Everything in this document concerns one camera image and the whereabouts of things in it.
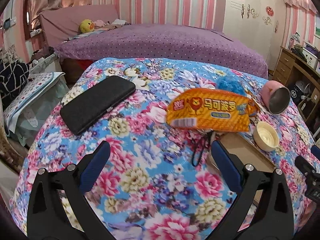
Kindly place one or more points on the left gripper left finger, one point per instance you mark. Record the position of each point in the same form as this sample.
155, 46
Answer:
57, 206

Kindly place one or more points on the blue plastic wrapper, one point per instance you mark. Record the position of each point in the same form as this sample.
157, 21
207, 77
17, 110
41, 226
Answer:
231, 84

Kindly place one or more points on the orange noodle snack packet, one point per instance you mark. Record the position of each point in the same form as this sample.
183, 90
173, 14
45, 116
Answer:
215, 109

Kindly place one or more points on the cream round lid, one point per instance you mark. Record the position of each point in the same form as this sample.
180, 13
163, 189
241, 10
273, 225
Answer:
265, 136

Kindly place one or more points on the wooden desk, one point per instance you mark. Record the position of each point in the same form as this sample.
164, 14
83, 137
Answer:
291, 68

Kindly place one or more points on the pink steel-lined mug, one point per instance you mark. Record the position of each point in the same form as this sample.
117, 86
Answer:
275, 96

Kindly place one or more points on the black box under desk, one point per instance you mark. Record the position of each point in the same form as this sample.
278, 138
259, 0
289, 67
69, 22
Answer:
299, 91

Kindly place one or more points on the black wallet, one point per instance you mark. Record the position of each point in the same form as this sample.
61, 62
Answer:
87, 108

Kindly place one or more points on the white storage box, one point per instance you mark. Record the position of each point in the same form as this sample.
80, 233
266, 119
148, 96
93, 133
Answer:
311, 59

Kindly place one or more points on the floral bed cover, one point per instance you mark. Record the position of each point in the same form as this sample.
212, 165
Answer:
162, 182

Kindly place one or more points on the desk lamp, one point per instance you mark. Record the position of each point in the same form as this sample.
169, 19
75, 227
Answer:
294, 39

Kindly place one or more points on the dotted white pillow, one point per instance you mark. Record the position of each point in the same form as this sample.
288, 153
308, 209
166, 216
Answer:
35, 87

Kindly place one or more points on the black white patterned cloth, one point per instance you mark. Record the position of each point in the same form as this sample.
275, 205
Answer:
14, 77

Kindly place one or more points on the white wardrobe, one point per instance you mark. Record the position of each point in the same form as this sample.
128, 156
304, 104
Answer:
258, 24

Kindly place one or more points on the purple dotted bed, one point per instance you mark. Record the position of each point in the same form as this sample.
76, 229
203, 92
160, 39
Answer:
166, 41

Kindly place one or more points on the pink headboard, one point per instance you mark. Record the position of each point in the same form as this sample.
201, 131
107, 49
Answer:
61, 24

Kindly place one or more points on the yellow duck plush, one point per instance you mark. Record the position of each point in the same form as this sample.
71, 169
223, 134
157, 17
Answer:
87, 26

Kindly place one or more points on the pink toy on bed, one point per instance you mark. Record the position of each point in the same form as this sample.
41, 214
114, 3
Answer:
99, 23

